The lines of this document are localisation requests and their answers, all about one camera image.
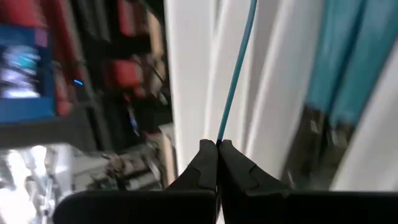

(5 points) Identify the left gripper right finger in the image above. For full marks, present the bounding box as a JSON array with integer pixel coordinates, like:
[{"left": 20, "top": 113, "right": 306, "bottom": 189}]
[{"left": 219, "top": 139, "right": 398, "bottom": 224}]

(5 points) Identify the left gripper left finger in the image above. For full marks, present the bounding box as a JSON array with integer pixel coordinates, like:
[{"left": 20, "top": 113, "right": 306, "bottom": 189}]
[{"left": 52, "top": 139, "right": 218, "bottom": 224}]

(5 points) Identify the white plastic cutlery tray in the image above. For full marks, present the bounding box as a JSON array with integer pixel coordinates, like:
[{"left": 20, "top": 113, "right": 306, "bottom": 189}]
[{"left": 164, "top": 0, "right": 398, "bottom": 192}]

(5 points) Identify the red storage bin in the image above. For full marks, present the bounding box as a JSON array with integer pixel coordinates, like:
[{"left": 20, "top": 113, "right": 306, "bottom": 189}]
[{"left": 105, "top": 58, "right": 146, "bottom": 91}]

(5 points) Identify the blue storage bin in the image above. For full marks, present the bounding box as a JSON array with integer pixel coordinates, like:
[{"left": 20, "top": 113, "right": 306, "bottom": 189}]
[{"left": 0, "top": 24, "right": 57, "bottom": 123}]

